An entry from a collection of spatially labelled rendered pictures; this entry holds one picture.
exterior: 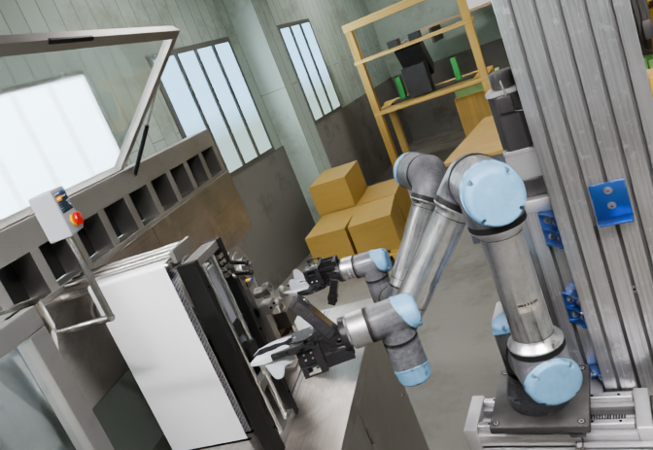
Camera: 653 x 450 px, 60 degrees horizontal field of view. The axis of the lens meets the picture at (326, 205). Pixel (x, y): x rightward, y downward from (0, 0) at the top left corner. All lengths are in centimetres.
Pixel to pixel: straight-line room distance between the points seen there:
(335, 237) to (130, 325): 327
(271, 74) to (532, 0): 454
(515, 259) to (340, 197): 408
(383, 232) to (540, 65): 341
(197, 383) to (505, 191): 95
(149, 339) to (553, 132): 112
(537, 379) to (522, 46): 70
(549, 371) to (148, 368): 100
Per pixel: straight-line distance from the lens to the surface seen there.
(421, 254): 128
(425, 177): 163
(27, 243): 164
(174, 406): 168
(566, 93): 134
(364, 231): 462
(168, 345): 157
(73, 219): 128
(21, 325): 81
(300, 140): 573
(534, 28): 132
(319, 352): 119
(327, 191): 518
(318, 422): 158
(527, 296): 120
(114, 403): 175
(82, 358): 168
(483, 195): 108
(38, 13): 425
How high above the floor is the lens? 175
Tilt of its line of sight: 14 degrees down
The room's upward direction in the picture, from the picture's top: 22 degrees counter-clockwise
